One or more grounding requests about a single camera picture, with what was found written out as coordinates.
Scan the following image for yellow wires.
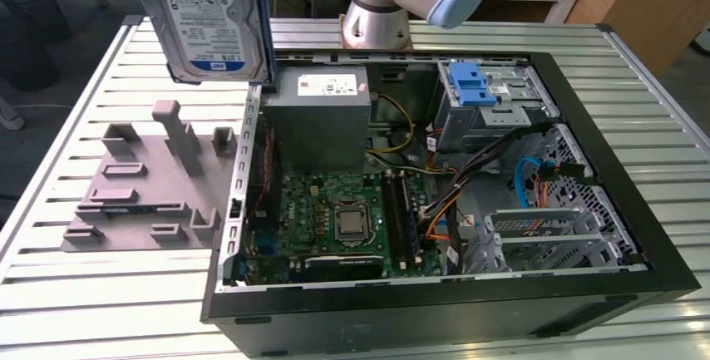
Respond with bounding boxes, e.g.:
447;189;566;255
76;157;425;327
365;93;418;155

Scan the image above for black graphics card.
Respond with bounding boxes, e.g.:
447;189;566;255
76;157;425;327
287;254;385;282

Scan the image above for black PC case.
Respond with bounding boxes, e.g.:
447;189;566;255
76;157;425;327
201;47;701;358

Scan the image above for black RAM slot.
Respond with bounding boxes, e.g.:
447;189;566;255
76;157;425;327
398;170;427;266
382;170;411;269

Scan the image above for orange wires at motherboard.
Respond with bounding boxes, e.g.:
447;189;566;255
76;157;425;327
425;205;463;244

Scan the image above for silver CPU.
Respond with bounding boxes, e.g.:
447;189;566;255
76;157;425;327
337;210;369;239

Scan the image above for grey power supply unit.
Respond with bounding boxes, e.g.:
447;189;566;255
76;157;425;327
263;65;371;175

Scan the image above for grey parts rack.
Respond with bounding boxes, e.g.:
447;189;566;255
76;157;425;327
62;99;241;253

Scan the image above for green motherboard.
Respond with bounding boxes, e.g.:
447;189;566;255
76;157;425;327
243;170;445;284

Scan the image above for blue drive latch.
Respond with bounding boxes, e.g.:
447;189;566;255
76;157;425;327
450;62;498;107

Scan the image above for CPU socket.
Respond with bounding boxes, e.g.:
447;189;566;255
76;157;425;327
330;200;375;249

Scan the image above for hard disk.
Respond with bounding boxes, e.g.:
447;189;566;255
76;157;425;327
122;0;278;86

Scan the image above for orange black power wire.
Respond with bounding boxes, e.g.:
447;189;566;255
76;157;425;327
533;160;598;210

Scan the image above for white table leg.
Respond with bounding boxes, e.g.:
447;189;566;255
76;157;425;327
0;93;27;131

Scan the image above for blue data wire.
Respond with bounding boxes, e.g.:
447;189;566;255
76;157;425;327
513;156;556;222

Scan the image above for silver optical drive cage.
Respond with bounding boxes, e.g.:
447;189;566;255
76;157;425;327
433;60;561;153

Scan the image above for RAM stick in rack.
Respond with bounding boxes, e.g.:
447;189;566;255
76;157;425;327
99;205;162;214

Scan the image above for silver disk bay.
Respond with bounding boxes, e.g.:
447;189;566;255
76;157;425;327
479;206;634;274

